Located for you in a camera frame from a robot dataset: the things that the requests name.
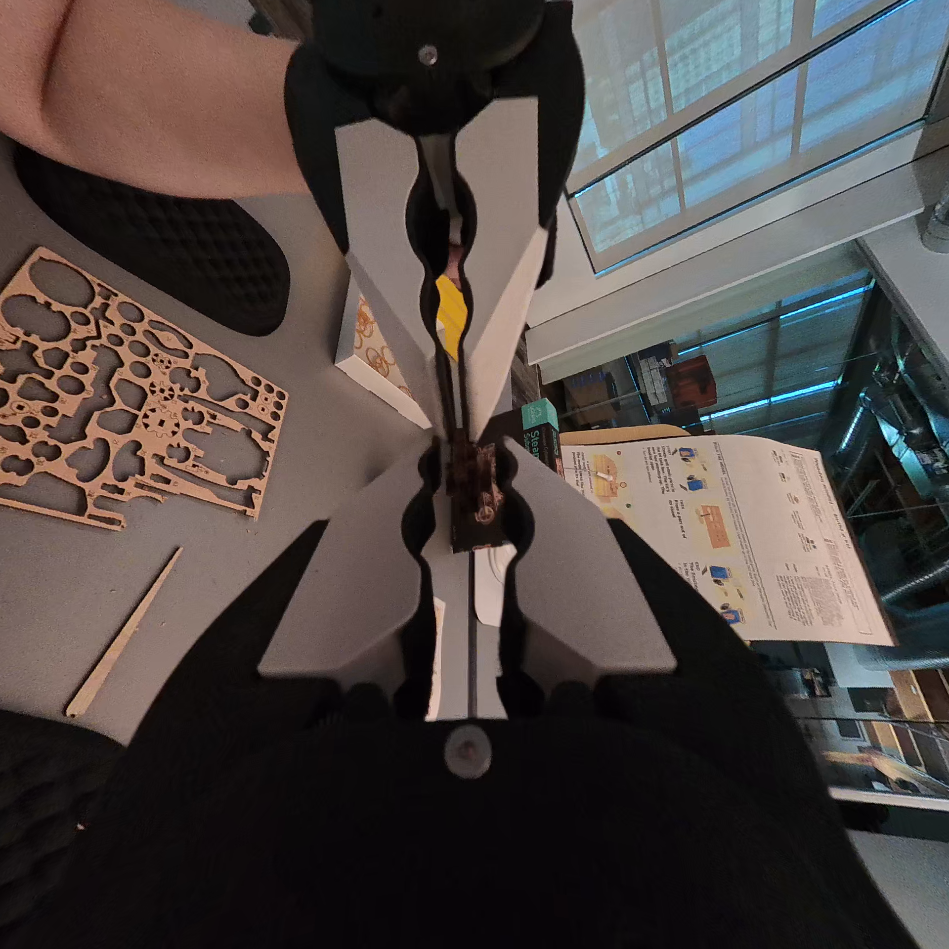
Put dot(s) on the large window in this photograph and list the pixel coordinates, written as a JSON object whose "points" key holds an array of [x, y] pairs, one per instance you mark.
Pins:
{"points": [[741, 111]]}

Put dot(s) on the thin wooden stick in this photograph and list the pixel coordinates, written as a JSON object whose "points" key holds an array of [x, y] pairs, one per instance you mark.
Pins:
{"points": [[122, 634]]}

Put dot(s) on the person's left hand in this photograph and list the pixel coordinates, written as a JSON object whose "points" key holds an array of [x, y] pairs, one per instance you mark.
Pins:
{"points": [[455, 258]]}

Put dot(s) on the brown cardboard board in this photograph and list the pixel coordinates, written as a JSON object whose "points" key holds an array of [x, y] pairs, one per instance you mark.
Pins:
{"points": [[645, 431]]}

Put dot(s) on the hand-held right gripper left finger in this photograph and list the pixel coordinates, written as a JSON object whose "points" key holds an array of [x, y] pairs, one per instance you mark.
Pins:
{"points": [[356, 586]]}

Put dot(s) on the silver spiral air duct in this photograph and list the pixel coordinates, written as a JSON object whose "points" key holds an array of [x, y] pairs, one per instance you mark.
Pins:
{"points": [[936, 226]]}

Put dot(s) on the laser-cut wooden parts sheet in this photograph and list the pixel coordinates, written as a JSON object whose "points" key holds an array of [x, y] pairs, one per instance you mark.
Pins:
{"points": [[172, 424]]}

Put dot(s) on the dark wooden gear stack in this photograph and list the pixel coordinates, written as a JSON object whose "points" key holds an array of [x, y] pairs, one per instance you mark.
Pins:
{"points": [[474, 474]]}

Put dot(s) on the person's left forearm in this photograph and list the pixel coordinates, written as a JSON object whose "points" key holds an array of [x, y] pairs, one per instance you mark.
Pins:
{"points": [[148, 96]]}

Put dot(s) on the yellow plastic bin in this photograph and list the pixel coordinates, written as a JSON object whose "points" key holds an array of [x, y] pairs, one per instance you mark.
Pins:
{"points": [[448, 311]]}

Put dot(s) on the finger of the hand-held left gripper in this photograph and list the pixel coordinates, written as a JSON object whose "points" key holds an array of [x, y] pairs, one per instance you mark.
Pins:
{"points": [[511, 222], [374, 222]]}

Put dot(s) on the printed instruction sheet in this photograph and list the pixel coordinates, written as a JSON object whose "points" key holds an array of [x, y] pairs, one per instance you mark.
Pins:
{"points": [[741, 534]]}

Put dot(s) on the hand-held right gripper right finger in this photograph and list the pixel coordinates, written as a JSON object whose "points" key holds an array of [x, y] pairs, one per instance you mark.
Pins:
{"points": [[586, 586]]}

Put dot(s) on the white box with rings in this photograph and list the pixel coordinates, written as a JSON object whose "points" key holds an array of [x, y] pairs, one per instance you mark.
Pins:
{"points": [[367, 348]]}

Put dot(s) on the black model kit box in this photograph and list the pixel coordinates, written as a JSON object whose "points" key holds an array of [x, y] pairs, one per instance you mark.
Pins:
{"points": [[534, 437]]}

